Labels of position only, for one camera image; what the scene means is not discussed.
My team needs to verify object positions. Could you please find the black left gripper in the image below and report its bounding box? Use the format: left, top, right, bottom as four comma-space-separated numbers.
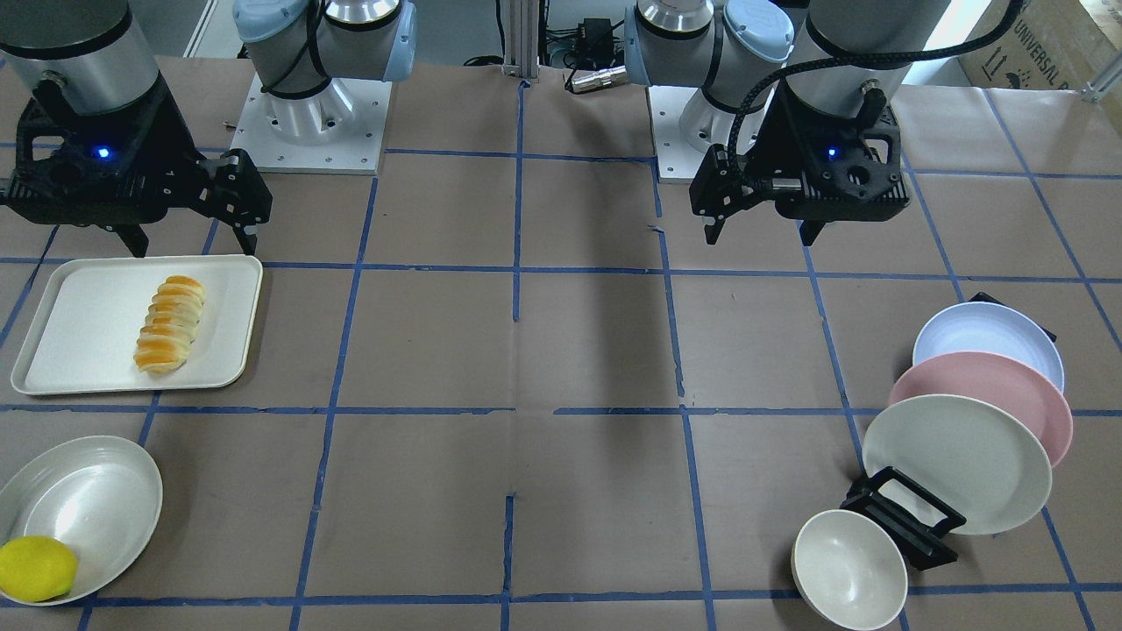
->
689, 83, 911, 247

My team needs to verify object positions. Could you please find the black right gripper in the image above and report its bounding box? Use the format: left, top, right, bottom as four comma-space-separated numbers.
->
3, 74, 273, 259

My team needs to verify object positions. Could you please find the orange glazed bread roll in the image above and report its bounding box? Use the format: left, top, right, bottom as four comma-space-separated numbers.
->
134, 275, 206, 374

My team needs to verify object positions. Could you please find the blue plate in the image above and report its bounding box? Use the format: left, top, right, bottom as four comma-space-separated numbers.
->
911, 302, 1067, 391

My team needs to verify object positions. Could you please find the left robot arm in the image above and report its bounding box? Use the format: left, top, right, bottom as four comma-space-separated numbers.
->
622, 1, 948, 246

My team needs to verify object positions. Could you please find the white shallow plate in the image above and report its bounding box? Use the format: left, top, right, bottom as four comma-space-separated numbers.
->
1, 436, 163, 607

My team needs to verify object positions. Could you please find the pink plate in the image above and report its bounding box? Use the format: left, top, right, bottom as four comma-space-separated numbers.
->
888, 351, 1074, 468

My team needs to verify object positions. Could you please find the cream plate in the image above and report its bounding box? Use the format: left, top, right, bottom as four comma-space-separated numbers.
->
863, 394, 1054, 534

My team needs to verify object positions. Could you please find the white rectangular tray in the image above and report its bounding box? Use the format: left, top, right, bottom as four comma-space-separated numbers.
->
11, 255, 263, 395

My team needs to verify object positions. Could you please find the silver cylindrical connector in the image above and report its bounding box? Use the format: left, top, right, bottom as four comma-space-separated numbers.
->
565, 67, 629, 95

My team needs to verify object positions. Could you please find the black power adapter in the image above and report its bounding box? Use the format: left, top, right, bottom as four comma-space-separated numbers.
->
576, 18, 614, 56

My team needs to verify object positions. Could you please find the cardboard box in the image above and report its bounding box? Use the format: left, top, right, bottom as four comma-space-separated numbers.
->
957, 1, 1121, 89

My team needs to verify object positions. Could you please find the cream bowl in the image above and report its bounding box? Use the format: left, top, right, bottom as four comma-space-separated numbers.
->
790, 510, 908, 630

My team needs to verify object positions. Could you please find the black dish rack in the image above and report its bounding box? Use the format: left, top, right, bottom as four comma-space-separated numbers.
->
840, 466, 967, 571

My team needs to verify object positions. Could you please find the yellow lemon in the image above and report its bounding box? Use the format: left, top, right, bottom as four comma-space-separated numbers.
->
1, 534, 79, 603

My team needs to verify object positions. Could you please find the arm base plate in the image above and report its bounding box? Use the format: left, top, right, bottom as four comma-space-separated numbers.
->
230, 77, 394, 175
649, 85, 712, 184

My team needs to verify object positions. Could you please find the aluminium frame post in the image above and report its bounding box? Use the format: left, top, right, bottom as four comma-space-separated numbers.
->
500, 1, 545, 84

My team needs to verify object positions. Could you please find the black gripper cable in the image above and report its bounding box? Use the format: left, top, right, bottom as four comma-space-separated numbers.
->
726, 0, 1026, 167

